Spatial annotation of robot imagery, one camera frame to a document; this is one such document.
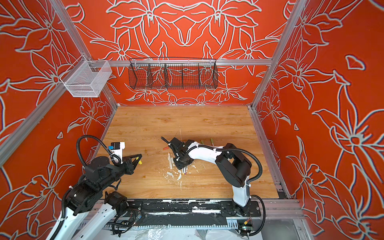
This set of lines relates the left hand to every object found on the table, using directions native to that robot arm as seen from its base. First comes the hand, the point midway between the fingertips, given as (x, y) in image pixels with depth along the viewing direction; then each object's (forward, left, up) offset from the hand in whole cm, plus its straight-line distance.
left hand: (140, 155), depth 67 cm
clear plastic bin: (+43, +45, +11) cm, 63 cm away
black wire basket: (+59, -8, +6) cm, 59 cm away
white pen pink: (+2, -20, -22) cm, 30 cm away
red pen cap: (+17, -6, -22) cm, 29 cm away
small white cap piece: (+1, -11, -23) cm, 25 cm away
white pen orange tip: (+8, -10, -23) cm, 26 cm away
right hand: (+6, -15, -22) cm, 27 cm away
